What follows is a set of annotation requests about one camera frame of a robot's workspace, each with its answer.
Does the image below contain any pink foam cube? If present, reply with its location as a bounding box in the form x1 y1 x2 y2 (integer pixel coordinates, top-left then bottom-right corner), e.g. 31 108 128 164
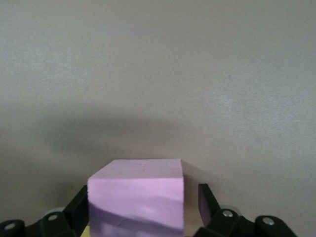
87 158 185 237

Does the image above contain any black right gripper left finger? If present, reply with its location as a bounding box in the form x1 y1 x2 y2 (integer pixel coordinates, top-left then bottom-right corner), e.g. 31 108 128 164
0 184 91 237

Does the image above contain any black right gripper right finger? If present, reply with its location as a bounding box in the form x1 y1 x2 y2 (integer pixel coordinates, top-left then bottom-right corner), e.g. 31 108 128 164
192 183 297 237

